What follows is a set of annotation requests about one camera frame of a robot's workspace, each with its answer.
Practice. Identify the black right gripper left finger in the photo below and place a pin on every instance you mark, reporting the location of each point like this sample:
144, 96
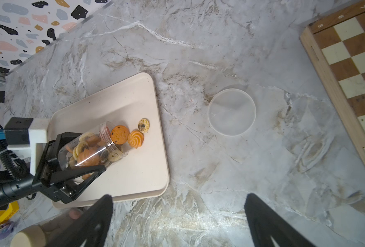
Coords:
90, 230

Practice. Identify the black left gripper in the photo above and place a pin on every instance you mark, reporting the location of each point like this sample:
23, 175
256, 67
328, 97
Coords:
58, 184

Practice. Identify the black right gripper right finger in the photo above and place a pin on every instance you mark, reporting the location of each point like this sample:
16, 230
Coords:
267, 228

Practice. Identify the clear plastic cookie jar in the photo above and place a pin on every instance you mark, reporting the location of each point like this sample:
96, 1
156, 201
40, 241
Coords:
91, 148

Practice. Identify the orange chocolate chip cookie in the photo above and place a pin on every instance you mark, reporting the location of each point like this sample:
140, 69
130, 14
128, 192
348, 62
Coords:
119, 134

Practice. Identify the orange swirl cookie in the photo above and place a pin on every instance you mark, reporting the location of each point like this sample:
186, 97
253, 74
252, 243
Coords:
135, 139

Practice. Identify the small yellow chip cookie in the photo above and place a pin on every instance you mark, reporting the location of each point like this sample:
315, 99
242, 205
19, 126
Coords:
143, 125

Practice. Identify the clear plastic jar lid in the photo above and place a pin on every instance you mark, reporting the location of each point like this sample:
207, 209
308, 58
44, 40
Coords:
231, 112

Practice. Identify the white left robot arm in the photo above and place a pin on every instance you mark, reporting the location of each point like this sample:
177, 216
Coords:
13, 190

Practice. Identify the jar with beige lid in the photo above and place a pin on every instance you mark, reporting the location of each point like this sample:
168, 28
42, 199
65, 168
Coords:
40, 234

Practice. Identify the yellow plastic triangle toy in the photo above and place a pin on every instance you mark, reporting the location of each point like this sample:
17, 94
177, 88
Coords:
10, 211

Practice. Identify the beige plastic tray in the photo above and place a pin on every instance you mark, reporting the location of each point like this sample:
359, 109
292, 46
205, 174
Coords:
144, 172

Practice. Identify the small colourful wrapped toy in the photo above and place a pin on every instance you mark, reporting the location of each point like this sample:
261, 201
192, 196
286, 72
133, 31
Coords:
6, 229

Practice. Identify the wooden chessboard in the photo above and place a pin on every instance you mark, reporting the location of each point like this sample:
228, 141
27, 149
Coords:
335, 45

